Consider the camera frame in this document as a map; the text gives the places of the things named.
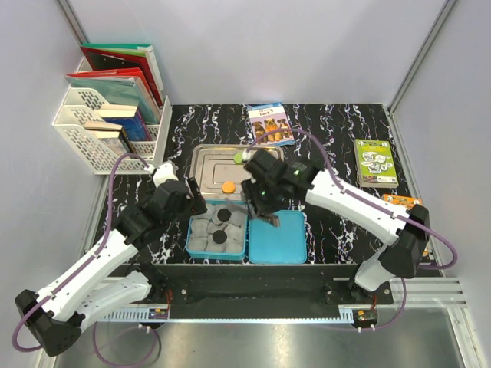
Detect black cookie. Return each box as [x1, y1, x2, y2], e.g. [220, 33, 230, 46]
[212, 230, 228, 245]
[216, 209, 231, 224]

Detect orange cookie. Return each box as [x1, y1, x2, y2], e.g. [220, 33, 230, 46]
[222, 182, 236, 194]

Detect black cookie bottom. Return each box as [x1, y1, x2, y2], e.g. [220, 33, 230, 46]
[212, 230, 228, 245]

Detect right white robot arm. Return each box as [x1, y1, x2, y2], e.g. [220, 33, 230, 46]
[241, 149, 429, 304]

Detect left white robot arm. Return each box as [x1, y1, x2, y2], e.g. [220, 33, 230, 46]
[15, 162, 207, 357]

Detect blue cookie tin box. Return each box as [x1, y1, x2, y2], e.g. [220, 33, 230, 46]
[185, 199, 249, 262]

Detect white paper cupcake liners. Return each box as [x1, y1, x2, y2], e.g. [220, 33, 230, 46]
[190, 202, 247, 255]

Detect green cookie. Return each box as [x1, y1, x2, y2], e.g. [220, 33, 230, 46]
[233, 153, 243, 165]

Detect steel baking tray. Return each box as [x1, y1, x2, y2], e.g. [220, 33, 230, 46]
[190, 144, 287, 202]

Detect blue tin lid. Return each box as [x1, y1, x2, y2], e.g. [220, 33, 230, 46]
[248, 210, 307, 265]

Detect dog picture book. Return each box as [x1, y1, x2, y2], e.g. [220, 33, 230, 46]
[247, 103, 295, 146]

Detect dark paperback books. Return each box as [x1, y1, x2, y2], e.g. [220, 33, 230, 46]
[84, 120, 135, 156]

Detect blue paperback books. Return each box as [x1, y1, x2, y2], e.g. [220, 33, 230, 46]
[94, 103, 152, 142]

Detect green booklet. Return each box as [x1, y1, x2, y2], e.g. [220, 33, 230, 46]
[354, 139, 399, 189]

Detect teal and red folders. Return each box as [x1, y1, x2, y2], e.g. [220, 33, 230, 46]
[65, 72, 161, 124]

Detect orange booklet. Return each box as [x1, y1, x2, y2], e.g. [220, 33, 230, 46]
[382, 194, 423, 210]

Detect green and red folders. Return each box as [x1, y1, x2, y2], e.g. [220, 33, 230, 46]
[81, 43, 164, 107]

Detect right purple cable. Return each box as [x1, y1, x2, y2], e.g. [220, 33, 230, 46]
[245, 129, 460, 331]

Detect purple cable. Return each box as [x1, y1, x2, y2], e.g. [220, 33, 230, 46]
[11, 153, 160, 365]
[245, 129, 460, 331]

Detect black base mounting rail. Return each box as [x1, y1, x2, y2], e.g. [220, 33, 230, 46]
[156, 264, 393, 306]

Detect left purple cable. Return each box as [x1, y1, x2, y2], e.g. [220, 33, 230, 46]
[11, 153, 160, 365]

